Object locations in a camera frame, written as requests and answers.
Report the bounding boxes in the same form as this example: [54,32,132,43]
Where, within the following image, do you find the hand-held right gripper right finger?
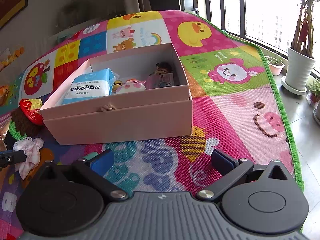
[196,149,290,202]

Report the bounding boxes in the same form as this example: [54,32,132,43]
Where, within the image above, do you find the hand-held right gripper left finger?
[37,149,128,202]

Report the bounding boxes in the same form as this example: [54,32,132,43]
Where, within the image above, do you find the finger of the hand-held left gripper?
[0,149,27,168]

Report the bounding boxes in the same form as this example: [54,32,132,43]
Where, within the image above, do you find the white lace cloth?
[13,137,44,180]

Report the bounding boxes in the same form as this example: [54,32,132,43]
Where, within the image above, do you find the pink cardboard box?
[39,43,193,145]

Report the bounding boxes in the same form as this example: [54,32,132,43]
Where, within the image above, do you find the blue wet wipes pack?
[61,68,118,105]

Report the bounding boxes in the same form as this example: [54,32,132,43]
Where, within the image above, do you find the small yellow toy figure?
[112,80,124,93]

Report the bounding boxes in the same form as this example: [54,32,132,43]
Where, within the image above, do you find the pink pig toy figure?
[116,79,146,95]

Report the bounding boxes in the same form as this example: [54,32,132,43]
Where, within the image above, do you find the cartoon printed pouch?
[145,74,175,90]

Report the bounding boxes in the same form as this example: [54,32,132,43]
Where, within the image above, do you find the brown bear figure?
[149,62,175,80]

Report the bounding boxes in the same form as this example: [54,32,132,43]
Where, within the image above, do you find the crochet doll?
[5,99,45,150]

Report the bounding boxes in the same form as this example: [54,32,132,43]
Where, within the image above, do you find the colourful cartoon play mat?
[0,10,305,240]

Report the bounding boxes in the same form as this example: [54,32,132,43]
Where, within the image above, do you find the orange plush toys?
[0,46,25,68]

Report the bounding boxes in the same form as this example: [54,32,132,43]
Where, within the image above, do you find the small pink plant pot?
[265,61,285,76]

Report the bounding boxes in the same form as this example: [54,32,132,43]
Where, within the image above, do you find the small potted green plant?
[308,78,320,106]

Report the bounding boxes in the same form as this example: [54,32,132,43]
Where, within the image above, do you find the white plant pot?
[281,47,316,96]

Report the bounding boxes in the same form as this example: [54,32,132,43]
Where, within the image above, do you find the tall dried plant stalks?
[291,0,320,58]

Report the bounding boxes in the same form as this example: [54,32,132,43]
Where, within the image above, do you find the black window frame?
[204,0,300,55]

